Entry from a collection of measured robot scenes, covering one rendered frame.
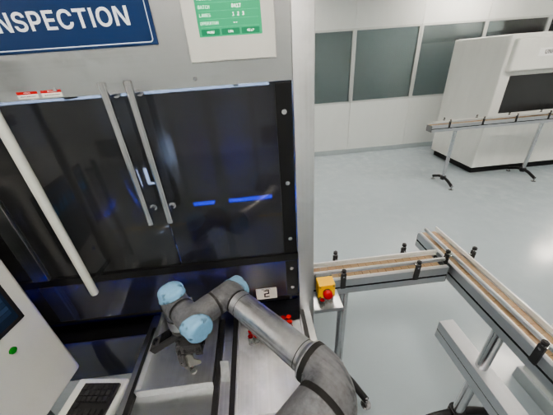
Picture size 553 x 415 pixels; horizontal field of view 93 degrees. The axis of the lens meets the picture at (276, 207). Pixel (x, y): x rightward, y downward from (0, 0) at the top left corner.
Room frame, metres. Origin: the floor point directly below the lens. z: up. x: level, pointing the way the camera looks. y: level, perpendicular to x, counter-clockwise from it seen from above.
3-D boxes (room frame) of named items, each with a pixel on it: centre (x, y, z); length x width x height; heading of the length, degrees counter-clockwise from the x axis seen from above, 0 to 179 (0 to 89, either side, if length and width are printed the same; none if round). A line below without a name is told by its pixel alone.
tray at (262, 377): (0.57, 0.05, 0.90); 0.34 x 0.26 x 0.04; 3
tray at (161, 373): (0.66, 0.40, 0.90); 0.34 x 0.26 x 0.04; 3
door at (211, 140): (0.78, 0.15, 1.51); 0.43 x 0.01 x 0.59; 93
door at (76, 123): (0.75, 0.60, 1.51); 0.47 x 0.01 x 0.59; 93
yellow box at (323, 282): (0.81, -0.18, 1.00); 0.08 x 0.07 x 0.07; 3
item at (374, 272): (0.97, -0.46, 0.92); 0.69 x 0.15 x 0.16; 93
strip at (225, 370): (0.49, 0.22, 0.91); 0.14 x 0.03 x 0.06; 4
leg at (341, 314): (0.96, -0.31, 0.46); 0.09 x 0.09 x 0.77; 3
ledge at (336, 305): (0.86, -0.19, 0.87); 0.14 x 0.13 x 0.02; 3
